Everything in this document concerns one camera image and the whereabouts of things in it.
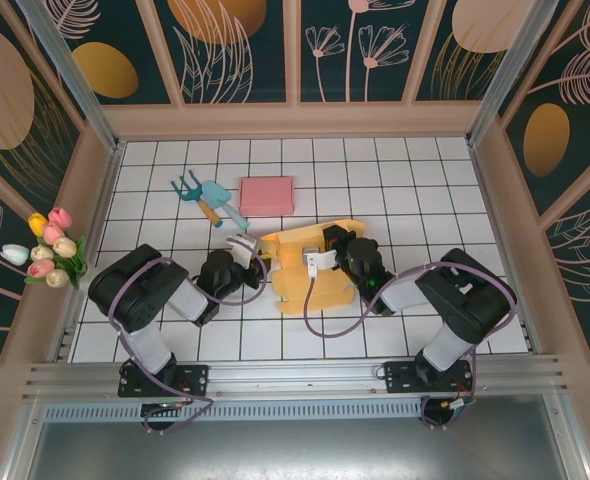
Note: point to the yellow paper box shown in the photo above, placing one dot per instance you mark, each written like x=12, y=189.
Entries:
x=290, y=285

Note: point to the pink paper box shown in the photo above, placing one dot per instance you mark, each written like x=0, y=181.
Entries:
x=267, y=196

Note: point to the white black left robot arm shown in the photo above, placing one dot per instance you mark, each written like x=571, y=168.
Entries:
x=135, y=280

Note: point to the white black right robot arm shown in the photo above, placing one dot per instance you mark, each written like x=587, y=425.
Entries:
x=465, y=295

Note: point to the light blue toy shovel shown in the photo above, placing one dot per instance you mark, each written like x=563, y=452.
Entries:
x=215, y=194

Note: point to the white ribbed vase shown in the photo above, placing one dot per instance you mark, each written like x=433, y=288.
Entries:
x=85, y=280

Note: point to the green tulip leaves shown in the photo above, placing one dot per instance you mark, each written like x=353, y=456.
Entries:
x=77, y=262

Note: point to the cream artificial tulip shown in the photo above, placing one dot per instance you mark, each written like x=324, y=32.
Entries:
x=41, y=253
x=65, y=246
x=57, y=278

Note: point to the pink artificial tulip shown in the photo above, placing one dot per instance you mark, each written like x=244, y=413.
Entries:
x=60, y=217
x=40, y=269
x=53, y=234

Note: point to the grey metal sheet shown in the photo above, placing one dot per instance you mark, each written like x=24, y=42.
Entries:
x=300, y=450

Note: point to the yellow artificial tulip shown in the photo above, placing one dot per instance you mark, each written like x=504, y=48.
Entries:
x=37, y=223

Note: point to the white artificial tulip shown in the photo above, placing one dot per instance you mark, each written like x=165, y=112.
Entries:
x=14, y=254

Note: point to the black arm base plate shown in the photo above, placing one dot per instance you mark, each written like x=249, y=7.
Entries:
x=200, y=377
x=400, y=377

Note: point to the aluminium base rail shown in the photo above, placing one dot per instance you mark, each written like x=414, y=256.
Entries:
x=300, y=375

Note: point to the aluminium side rail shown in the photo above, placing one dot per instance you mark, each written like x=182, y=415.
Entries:
x=92, y=210

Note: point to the aluminium frame post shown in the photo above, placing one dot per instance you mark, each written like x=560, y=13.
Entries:
x=75, y=80
x=510, y=70

